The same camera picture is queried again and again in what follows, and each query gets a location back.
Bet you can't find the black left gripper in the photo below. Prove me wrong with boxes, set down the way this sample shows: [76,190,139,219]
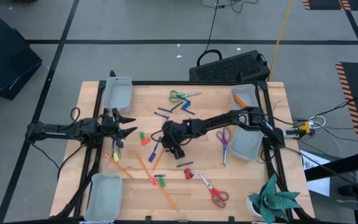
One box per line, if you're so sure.
[101,107,139,149]

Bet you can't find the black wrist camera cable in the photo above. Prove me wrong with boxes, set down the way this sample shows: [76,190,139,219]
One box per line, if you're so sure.
[150,129,192,147]
[70,106,81,123]

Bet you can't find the red handled scissors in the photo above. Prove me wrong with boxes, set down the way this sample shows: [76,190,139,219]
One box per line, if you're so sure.
[198,172,230,209]

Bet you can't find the black left arm base cable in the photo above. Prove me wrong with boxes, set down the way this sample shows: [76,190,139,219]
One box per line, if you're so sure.
[29,141,88,182]

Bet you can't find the white paper sheet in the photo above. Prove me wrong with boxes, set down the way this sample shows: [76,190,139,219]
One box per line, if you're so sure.
[300,149,331,197]

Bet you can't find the purple handled scissors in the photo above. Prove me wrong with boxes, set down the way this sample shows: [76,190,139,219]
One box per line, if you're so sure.
[215,126,232,167]

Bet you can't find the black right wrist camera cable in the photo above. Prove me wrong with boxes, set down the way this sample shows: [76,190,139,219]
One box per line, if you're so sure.
[150,129,192,147]

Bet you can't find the white round pot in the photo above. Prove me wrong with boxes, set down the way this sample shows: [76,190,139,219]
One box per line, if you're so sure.
[246,195,262,218]

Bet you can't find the white cable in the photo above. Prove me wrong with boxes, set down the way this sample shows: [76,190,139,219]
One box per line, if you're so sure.
[308,114,327,128]

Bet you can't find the black floor cable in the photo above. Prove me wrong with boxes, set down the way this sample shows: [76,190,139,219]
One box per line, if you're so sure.
[199,0,259,52]

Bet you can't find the green handled scissors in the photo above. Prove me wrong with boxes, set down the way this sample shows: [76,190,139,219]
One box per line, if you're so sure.
[168,90,203,104]

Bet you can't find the black hazard striped floor mat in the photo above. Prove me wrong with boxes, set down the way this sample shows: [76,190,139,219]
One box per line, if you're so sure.
[335,61,358,153]
[302,0,358,11]

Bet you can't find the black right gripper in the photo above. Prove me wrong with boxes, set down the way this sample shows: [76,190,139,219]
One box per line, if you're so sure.
[161,120,189,161]

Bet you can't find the yellow cable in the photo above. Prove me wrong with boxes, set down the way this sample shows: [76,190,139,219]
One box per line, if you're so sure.
[267,0,295,82]

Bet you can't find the black beam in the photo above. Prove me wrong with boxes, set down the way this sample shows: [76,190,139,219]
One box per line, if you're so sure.
[304,149,358,182]

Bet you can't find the grey plastic bin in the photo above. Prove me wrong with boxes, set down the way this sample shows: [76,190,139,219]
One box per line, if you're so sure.
[229,83,260,113]
[83,173,125,223]
[228,126,265,162]
[102,76,134,113]

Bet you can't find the black left wrist camera cable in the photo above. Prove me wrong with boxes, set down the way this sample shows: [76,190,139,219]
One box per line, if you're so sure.
[70,106,81,123]

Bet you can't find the black mesh case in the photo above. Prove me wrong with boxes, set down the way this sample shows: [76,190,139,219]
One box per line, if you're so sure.
[188,49,271,83]

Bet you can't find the black flat floor case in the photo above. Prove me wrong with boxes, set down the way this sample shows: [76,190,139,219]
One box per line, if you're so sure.
[0,6,43,101]

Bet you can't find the green paper plant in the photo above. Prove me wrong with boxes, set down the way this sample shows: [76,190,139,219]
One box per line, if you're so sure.
[249,173,302,224]

